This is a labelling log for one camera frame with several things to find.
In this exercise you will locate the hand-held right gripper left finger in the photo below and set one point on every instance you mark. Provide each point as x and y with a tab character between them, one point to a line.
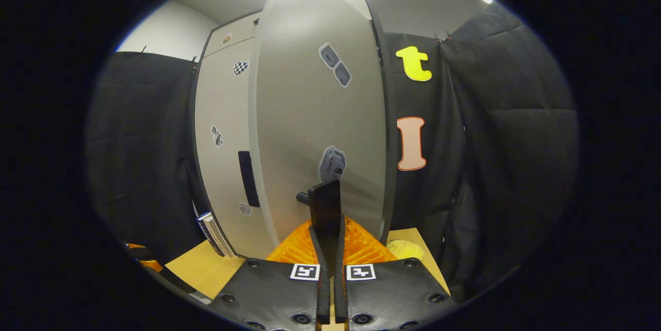
323	295

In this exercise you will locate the yellow ball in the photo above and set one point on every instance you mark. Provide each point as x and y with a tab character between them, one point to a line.
405	250

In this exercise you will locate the grey cabinet door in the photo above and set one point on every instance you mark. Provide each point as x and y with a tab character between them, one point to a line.
299	114
222	104

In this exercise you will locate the stack of books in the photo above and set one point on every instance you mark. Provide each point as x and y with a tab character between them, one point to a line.
214	235

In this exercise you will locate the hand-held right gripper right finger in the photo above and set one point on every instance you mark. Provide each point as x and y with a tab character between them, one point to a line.
340	295

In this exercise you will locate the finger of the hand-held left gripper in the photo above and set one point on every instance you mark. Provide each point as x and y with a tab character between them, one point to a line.
152	266

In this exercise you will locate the grey double-door shoe cabinet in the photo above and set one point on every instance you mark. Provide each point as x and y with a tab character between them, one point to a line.
235	31

